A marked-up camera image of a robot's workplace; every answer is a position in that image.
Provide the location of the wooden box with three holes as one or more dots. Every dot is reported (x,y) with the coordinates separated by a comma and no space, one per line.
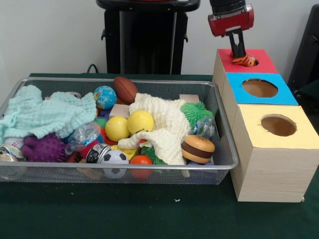
(274,174)

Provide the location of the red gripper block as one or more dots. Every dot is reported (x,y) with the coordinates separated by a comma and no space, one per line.
(231,21)

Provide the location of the orange tiger plush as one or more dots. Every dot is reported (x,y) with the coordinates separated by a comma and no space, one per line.
(245,61)

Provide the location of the black chair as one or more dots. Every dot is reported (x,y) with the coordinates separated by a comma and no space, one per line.
(306,49)

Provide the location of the dark green side table cloth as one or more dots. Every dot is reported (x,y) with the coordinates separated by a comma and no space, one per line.
(311,94)

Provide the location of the black white soccer ball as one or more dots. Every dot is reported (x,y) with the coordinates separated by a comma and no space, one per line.
(114,159)

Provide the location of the green spiky rubber ball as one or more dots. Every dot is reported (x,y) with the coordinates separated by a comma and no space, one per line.
(195,110)

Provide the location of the shallow silver mesh bin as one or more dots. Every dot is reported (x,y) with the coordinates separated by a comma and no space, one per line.
(162,178)

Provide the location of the toy hamburger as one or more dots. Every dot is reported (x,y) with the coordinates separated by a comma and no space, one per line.
(198,148)

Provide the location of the orange red ball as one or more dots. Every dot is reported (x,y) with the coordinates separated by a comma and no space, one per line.
(140,161)

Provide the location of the brown toy football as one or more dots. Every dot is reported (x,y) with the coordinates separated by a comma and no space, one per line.
(124,88)

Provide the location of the yellow tennis ball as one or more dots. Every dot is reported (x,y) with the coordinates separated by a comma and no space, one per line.
(115,128)

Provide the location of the blue globe ball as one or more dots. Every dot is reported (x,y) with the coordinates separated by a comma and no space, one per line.
(104,97)

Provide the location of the mint green waffle cloth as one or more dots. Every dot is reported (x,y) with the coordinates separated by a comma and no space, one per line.
(45,112)

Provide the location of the yellow smiley ball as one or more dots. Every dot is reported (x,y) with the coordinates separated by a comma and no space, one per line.
(139,120)

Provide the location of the cream waffle cloth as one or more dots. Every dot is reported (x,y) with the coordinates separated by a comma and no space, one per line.
(169,117)

